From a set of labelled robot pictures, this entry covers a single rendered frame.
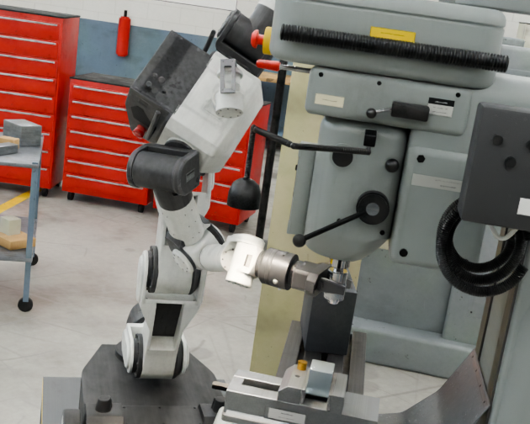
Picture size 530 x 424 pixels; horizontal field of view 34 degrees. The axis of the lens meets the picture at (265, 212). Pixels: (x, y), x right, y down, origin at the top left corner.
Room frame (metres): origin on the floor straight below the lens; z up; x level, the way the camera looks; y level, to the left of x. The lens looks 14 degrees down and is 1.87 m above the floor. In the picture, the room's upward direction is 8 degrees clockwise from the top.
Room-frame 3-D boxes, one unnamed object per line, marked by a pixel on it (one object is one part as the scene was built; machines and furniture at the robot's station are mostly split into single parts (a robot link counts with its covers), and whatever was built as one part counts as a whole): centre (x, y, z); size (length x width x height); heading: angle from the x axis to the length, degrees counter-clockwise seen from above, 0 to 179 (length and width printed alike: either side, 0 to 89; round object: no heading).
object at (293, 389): (1.80, -0.12, 1.01); 0.12 x 0.06 x 0.04; 172
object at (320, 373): (1.80, -0.18, 1.03); 0.06 x 0.05 x 0.06; 172
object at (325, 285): (1.85, -0.17, 1.23); 0.06 x 0.02 x 0.03; 69
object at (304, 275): (1.91, -0.10, 1.23); 0.13 x 0.12 x 0.10; 159
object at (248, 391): (1.80, -0.15, 0.97); 0.35 x 0.15 x 0.11; 82
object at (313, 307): (2.32, -0.22, 1.02); 0.22 x 0.12 x 0.20; 3
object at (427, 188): (1.86, -0.38, 1.47); 0.24 x 0.19 x 0.26; 174
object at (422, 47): (1.73, -0.21, 1.79); 0.45 x 0.04 x 0.04; 84
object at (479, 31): (1.88, -0.20, 1.81); 0.47 x 0.26 x 0.16; 84
